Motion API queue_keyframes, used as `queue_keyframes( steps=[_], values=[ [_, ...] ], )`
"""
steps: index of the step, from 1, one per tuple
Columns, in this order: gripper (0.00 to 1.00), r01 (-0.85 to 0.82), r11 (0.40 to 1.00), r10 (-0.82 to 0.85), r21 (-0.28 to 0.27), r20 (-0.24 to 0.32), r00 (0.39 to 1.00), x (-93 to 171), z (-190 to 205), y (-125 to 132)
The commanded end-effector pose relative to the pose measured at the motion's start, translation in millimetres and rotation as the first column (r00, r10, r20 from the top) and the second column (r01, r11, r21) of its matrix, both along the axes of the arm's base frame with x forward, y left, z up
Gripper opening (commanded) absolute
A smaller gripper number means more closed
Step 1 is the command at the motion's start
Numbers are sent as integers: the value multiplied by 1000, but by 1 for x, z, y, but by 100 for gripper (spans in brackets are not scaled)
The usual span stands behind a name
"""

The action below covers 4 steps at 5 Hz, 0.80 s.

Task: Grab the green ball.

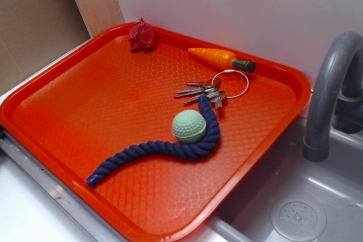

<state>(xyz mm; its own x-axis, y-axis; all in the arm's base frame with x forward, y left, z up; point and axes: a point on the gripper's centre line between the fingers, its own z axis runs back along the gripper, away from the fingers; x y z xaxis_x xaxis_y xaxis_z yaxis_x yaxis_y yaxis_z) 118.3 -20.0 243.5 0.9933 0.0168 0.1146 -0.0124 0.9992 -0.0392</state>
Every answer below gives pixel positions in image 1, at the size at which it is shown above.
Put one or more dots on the green dimpled ball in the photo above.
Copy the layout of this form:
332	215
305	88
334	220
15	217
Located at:
189	126

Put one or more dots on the crumpled red ball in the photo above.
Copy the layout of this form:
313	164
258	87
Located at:
142	36

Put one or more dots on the bunch of silver keys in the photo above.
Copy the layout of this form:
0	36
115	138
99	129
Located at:
194	90

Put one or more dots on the toy orange carrot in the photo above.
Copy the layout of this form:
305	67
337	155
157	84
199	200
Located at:
222	59

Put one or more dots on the orange plastic tray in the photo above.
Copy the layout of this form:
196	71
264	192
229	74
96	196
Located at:
103	98

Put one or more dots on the grey toy sink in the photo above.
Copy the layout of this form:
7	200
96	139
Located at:
286	197

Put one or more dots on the grey plastic faucet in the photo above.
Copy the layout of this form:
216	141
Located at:
336	101

